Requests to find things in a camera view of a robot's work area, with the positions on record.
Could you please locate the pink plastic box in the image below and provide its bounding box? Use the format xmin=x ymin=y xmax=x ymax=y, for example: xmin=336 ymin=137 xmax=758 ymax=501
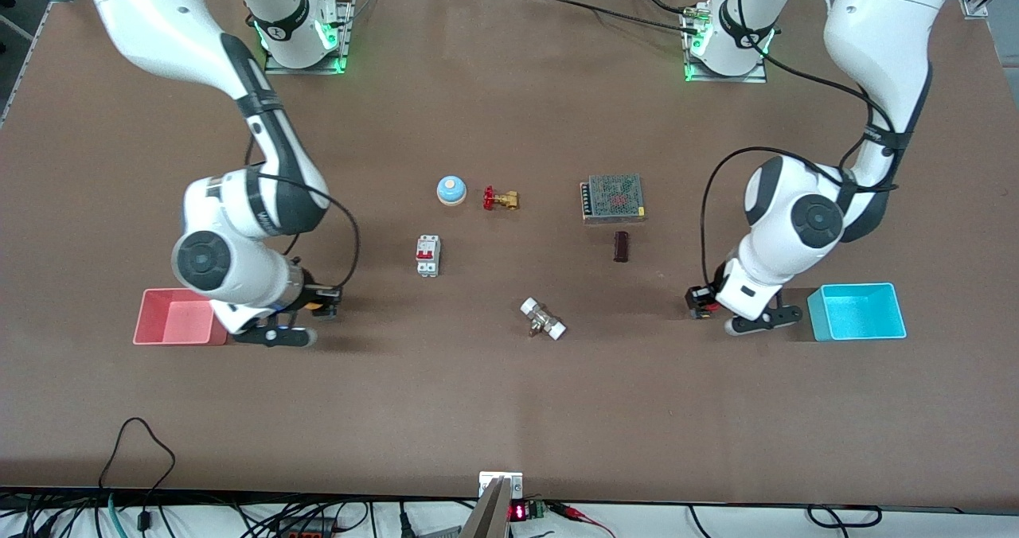
xmin=132 ymin=287 xmax=230 ymax=346

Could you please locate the blue plastic box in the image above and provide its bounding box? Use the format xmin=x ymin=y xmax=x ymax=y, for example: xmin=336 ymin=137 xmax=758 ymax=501
xmin=806 ymin=283 xmax=908 ymax=342

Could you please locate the metal mesh power supply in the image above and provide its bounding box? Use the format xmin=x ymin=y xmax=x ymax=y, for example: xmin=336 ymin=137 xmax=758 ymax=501
xmin=580 ymin=173 xmax=647 ymax=225

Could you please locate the white-capped metal fitting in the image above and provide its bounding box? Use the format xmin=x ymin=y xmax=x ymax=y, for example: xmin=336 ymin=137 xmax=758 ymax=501
xmin=520 ymin=298 xmax=567 ymax=341

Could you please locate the orange power strip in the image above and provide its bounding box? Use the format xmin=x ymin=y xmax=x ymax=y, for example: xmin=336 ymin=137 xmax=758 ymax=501
xmin=271 ymin=518 xmax=339 ymax=538

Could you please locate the red clip lead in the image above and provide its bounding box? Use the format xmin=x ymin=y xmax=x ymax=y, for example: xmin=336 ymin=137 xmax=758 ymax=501
xmin=548 ymin=502 xmax=618 ymax=538

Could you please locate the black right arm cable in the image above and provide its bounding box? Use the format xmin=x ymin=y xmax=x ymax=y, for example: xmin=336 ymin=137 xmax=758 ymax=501
xmin=243 ymin=136 xmax=361 ymax=292

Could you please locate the black looped cable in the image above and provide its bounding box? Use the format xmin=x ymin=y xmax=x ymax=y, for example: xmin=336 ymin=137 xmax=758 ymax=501
xmin=98 ymin=417 xmax=177 ymax=532

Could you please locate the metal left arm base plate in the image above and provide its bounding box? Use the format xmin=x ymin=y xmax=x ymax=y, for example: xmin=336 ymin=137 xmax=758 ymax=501
xmin=682 ymin=1 xmax=769 ymax=84

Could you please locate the black coiled cable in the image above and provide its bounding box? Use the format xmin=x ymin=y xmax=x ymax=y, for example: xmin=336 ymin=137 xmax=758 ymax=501
xmin=808 ymin=505 xmax=883 ymax=529

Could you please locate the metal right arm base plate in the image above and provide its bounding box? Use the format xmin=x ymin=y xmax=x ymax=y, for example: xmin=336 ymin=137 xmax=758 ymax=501
xmin=264 ymin=0 xmax=356 ymax=76

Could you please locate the small metal bracket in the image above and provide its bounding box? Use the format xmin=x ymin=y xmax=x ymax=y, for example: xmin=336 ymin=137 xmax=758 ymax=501
xmin=478 ymin=471 xmax=524 ymax=499

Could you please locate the grey camera mount bar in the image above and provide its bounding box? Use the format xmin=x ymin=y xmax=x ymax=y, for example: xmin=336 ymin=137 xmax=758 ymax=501
xmin=460 ymin=477 xmax=512 ymax=538

